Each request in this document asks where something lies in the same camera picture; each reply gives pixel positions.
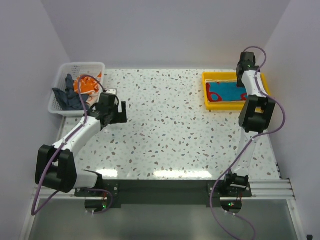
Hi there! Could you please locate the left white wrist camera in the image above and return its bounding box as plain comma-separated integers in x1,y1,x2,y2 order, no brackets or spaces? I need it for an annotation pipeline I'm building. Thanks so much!
106,88,118,95

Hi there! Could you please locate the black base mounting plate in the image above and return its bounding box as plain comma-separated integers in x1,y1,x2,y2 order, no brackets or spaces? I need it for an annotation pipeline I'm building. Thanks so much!
73,179,252,210

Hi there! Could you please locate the orange white patterned cloth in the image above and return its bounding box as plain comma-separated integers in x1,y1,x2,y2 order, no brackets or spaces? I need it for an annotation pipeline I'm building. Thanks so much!
73,72,103,107

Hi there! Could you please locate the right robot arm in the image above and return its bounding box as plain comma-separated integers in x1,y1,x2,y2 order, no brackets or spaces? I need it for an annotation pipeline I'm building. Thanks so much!
230,50,276,178

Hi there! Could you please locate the red patterned towel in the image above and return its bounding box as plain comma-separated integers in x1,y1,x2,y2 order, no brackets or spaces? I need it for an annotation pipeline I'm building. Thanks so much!
205,81,248,103

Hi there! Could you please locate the yellow plastic tray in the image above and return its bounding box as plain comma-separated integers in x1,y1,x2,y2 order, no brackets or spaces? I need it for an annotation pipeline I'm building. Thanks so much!
202,70,276,111

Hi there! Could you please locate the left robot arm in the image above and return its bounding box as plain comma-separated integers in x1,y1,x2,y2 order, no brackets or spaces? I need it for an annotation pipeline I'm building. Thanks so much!
35,92,128,197

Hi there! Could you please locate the yellow striped Doraemon towel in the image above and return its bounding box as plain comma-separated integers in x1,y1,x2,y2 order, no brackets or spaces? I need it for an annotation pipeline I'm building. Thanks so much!
205,79,237,84

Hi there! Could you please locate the dark grey towel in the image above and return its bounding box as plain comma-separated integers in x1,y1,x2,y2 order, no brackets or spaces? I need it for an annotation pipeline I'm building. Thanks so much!
52,74,84,111

